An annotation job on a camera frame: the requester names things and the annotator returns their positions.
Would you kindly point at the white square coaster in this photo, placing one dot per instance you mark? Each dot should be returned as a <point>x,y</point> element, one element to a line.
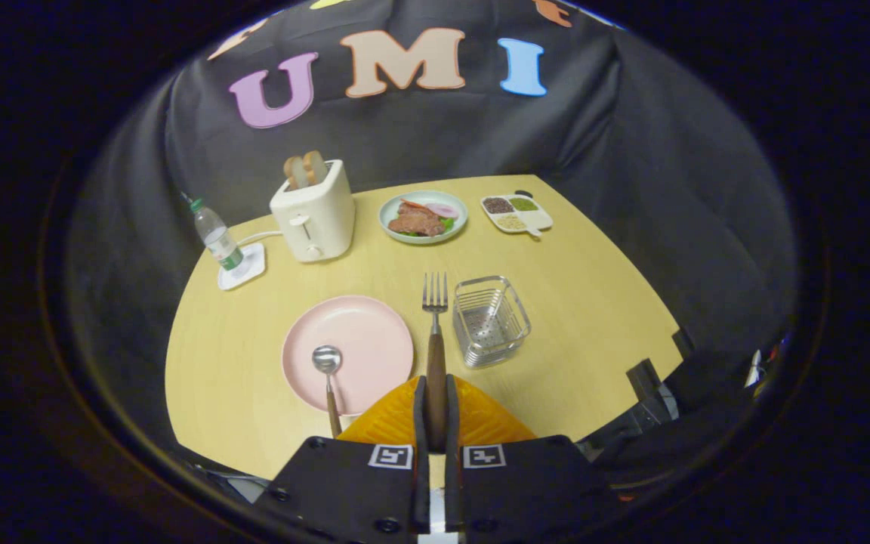
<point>250,272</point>

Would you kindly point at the white toaster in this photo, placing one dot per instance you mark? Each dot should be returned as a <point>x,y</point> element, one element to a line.
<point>318,219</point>

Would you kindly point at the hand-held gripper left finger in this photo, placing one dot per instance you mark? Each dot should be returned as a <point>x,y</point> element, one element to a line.
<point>421,415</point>

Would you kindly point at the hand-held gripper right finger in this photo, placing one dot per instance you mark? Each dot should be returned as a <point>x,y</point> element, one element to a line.
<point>451,415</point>

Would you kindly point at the clear plastic water bottle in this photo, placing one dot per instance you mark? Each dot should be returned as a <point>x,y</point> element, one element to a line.
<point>217,238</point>

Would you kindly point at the black table clamp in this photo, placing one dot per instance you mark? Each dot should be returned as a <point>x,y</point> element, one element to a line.
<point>684,341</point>
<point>650,389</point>

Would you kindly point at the pale green plate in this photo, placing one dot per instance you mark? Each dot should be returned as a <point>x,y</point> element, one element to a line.
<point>390,227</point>

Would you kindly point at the cooked meat with vegetables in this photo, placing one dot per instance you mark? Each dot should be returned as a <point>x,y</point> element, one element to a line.
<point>416,220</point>

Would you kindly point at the pink plate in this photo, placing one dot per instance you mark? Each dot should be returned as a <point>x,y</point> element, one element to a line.
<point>367,340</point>

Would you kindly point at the black backdrop cloth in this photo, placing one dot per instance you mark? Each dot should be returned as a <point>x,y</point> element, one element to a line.
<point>631,189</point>

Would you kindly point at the white divided condiment dish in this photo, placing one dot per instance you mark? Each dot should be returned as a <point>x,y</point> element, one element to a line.
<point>514,213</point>

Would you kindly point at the toast bread slice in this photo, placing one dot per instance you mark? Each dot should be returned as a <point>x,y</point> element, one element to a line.
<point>316,166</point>
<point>295,172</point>

